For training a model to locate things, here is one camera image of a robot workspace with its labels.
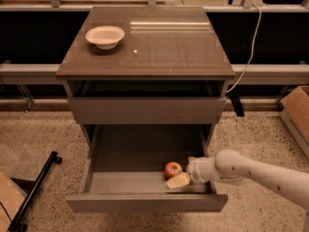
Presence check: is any open grey middle drawer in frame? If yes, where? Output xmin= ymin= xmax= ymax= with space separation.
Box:
xmin=66 ymin=125 xmax=228 ymax=213

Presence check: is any white power cable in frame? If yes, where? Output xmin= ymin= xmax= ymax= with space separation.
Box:
xmin=225 ymin=4 xmax=263 ymax=94

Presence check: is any grey drawer cabinet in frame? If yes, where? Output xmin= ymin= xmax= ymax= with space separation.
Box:
xmin=55 ymin=6 xmax=236 ymax=215

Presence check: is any cardboard box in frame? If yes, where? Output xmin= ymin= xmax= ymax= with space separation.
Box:
xmin=280 ymin=86 xmax=309 ymax=159

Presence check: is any red apple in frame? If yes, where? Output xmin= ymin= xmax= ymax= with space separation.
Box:
xmin=164 ymin=161 xmax=183 ymax=179

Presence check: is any black metal bar stand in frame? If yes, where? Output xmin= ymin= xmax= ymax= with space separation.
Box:
xmin=7 ymin=151 xmax=63 ymax=232

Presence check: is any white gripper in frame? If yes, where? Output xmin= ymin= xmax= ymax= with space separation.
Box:
xmin=165 ymin=157 xmax=222 ymax=189

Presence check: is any closed grey top drawer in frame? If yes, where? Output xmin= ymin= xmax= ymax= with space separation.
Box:
xmin=69 ymin=98 xmax=226 ymax=125

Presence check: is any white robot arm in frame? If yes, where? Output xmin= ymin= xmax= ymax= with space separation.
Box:
xmin=164 ymin=150 xmax=309 ymax=213

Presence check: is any white paper bowl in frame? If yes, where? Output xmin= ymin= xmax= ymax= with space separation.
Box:
xmin=85 ymin=26 xmax=125 ymax=50

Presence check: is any wooden board at left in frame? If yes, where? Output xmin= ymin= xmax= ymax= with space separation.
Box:
xmin=0 ymin=171 xmax=26 ymax=232

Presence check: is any grey metal railing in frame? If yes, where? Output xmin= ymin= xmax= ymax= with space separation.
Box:
xmin=0 ymin=64 xmax=309 ymax=85

